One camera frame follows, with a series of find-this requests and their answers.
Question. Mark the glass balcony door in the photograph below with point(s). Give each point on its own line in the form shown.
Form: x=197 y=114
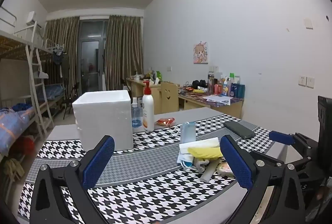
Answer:
x=89 y=63

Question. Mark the white pump bottle red cap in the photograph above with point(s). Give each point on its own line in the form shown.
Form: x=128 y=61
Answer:
x=148 y=112

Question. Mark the blue plaid quilt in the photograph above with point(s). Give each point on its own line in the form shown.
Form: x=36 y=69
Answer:
x=13 y=128

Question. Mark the black headphones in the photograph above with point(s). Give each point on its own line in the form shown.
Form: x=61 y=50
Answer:
x=198 y=83

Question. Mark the white papers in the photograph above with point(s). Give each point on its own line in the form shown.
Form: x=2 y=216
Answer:
x=219 y=99

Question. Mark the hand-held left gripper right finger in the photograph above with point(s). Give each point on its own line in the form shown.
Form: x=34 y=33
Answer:
x=238 y=164

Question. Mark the blue spray bottle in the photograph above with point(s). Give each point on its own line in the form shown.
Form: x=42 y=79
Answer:
x=136 y=120

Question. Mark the wooden chair smiley cutout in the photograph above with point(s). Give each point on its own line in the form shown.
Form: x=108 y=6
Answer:
x=168 y=102

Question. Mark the houndstooth tablecloth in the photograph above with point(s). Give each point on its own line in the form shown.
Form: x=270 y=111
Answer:
x=145 y=187

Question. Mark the white tissue pack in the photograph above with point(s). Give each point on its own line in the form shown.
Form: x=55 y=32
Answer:
x=199 y=143

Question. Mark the white metal bunk bed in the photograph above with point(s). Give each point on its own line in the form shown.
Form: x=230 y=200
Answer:
x=15 y=44

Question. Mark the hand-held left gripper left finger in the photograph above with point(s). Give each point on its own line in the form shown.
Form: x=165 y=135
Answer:
x=99 y=161

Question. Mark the yellow tube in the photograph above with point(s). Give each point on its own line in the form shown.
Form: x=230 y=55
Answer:
x=199 y=90

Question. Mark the grey sock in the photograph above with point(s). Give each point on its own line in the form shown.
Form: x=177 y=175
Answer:
x=199 y=163

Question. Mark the white air conditioner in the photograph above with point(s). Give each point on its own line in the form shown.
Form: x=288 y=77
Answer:
x=31 y=17

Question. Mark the black phone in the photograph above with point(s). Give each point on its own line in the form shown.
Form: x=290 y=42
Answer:
x=240 y=130

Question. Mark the dark hanging clothes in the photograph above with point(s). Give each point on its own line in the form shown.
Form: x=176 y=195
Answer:
x=58 y=57

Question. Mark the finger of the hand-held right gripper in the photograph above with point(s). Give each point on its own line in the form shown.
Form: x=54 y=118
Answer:
x=281 y=137

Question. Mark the white bed ladder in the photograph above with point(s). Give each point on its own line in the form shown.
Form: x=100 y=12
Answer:
x=49 y=116

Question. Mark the green container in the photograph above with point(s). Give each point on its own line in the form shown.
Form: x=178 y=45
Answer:
x=158 y=75

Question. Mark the blue face mask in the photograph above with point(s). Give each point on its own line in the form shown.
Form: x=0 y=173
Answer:
x=188 y=133
x=184 y=161

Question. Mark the white foam box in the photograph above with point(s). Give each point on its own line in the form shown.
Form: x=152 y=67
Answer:
x=103 y=120

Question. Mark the black folding chair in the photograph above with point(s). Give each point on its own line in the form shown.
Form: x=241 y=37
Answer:
x=72 y=94

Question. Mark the beige cloth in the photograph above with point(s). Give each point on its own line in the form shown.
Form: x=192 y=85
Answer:
x=13 y=169

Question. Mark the wooden desk with drawers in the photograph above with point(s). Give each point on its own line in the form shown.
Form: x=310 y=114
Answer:
x=158 y=99

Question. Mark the red bag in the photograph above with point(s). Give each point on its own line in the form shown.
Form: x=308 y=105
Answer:
x=26 y=146

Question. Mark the wooden desk with clutter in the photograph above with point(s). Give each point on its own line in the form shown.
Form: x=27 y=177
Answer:
x=228 y=109

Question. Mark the cluster of toiletry bottles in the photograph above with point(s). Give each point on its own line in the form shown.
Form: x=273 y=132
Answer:
x=233 y=89

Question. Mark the cartoon wall poster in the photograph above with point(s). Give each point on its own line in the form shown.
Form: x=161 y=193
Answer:
x=200 y=54

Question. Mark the red snack packet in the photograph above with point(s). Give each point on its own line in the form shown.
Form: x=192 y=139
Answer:
x=166 y=122

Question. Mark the yellow packet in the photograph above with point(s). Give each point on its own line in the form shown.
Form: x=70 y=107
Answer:
x=205 y=152

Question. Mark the blue checked mattress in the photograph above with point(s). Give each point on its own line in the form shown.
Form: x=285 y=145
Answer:
x=54 y=90

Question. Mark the brown curtain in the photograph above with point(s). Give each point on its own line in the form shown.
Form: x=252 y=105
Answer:
x=124 y=52
x=67 y=57

